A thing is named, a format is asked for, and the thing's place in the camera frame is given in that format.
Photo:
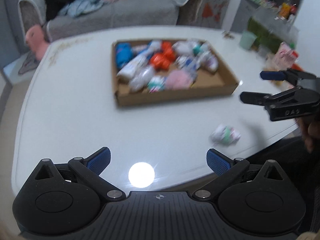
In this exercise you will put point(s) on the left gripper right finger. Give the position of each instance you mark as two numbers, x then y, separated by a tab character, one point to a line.
227	170

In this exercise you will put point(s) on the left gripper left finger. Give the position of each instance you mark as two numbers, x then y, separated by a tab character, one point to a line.
88	170

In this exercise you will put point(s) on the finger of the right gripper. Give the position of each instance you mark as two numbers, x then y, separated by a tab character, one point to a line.
273	75
254	98

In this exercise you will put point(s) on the white knitted sock bundle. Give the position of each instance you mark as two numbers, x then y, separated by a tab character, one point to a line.
184	47

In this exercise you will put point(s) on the light blue sock braided tie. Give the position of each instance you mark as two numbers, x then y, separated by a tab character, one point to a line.
141	56

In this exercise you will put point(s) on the clear plastic bag bundle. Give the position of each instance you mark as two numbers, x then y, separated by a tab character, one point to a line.
142	78

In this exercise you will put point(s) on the bubble wrap teal yarn bundle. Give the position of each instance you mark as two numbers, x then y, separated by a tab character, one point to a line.
200	48

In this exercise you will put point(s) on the white green leaf cloth bundle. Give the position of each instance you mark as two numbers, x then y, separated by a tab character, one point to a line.
187	63

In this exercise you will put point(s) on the orange plastic bag bundle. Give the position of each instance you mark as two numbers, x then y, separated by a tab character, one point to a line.
168	51

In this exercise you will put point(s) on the grey blue sock bundle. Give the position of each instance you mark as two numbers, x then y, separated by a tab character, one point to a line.
156	84

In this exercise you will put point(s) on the person right hand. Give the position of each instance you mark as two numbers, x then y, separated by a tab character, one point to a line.
309	127

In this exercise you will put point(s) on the pink drink pouch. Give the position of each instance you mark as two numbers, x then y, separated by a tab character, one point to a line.
285	57

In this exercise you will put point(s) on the white green pink crumpled bundle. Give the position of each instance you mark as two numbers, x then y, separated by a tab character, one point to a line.
225	135

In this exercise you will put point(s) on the mint green plastic cup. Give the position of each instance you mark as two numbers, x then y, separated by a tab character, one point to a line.
247	40

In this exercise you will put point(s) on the glass fish tank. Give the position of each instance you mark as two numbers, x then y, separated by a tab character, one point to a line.
271	30

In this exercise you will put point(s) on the bottles on cabinet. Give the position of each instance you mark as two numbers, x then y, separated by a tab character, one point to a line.
288	9

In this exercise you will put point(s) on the decorated white fridge door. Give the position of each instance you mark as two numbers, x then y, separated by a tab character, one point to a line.
212	13

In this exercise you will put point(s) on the shallow cardboard box tray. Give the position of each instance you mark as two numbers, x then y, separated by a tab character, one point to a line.
156	71

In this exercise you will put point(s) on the grey quilted sofa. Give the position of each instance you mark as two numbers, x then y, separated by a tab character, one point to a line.
123	13

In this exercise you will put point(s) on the pink plastic child chair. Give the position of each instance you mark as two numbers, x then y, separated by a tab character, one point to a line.
35	39

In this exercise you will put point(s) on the light blue clothing heap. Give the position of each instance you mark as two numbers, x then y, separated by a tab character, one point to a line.
81	7

